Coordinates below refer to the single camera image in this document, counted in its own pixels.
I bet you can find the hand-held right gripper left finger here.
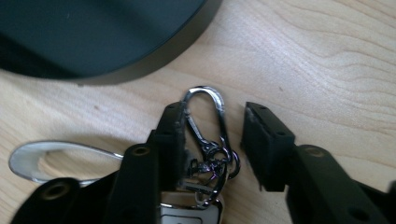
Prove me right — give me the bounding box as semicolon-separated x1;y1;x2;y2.
102;100;189;224

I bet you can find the black car key with carabiner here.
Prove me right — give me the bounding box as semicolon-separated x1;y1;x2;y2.
159;85;242;224

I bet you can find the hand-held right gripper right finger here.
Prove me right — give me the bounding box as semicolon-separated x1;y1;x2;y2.
240;101;391;224

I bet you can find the chrome oval loop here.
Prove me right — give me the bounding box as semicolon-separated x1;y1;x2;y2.
7;140;125;186

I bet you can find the black oval tray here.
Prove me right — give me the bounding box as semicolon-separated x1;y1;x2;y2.
0;0;224;87

